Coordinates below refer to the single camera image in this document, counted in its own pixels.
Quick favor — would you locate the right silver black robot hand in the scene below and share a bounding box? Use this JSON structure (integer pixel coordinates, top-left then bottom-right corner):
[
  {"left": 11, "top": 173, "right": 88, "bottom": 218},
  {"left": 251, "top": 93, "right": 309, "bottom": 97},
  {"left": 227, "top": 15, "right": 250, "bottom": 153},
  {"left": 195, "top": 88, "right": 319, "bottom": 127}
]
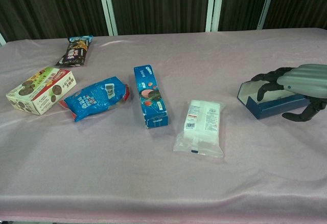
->
[{"left": 251, "top": 64, "right": 327, "bottom": 122}]

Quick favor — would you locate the blue glasses case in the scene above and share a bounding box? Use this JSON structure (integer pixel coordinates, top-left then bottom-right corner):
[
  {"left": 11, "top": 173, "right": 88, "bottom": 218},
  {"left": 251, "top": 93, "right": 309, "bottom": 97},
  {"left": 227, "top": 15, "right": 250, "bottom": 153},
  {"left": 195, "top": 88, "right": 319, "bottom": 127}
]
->
[{"left": 237, "top": 79, "right": 311, "bottom": 120}]

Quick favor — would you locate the white wipes pack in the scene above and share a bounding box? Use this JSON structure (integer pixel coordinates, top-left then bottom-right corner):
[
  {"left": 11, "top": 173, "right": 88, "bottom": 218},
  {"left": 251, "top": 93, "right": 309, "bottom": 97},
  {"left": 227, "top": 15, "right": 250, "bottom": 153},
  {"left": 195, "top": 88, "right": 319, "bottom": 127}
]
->
[{"left": 173, "top": 99, "right": 226, "bottom": 159}]

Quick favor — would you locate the blue Oreo box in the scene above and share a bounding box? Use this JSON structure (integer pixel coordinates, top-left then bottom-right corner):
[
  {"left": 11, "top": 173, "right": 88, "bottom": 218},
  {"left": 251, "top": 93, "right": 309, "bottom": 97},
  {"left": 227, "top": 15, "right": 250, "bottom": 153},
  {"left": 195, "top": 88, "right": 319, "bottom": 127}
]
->
[{"left": 133, "top": 64, "right": 170, "bottom": 129}]

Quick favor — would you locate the pink tablecloth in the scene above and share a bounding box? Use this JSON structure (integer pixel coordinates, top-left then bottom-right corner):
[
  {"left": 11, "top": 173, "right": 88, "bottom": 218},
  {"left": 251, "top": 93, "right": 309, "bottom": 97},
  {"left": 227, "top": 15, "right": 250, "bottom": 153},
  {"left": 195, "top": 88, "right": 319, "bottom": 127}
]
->
[{"left": 0, "top": 27, "right": 327, "bottom": 221}]

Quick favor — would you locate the blue cookie bag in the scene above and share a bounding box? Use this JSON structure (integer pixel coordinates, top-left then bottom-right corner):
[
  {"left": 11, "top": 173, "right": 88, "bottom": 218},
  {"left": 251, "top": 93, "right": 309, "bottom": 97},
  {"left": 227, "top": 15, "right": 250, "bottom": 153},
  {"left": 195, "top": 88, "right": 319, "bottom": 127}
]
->
[{"left": 59, "top": 75, "right": 130, "bottom": 123}]

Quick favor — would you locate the dark chocolate snack bag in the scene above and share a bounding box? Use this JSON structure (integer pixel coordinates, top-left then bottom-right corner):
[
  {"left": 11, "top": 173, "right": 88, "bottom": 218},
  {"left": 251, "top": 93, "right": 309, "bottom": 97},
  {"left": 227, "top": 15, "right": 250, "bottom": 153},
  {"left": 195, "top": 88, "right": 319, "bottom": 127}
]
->
[{"left": 55, "top": 35, "right": 94, "bottom": 68}]

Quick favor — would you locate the cream red biscuit box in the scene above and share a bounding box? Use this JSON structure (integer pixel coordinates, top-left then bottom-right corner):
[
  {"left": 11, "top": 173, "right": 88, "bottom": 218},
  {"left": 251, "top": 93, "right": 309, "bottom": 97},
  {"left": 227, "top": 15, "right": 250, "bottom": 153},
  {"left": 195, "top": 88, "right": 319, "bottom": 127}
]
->
[{"left": 6, "top": 66, "right": 77, "bottom": 116}]

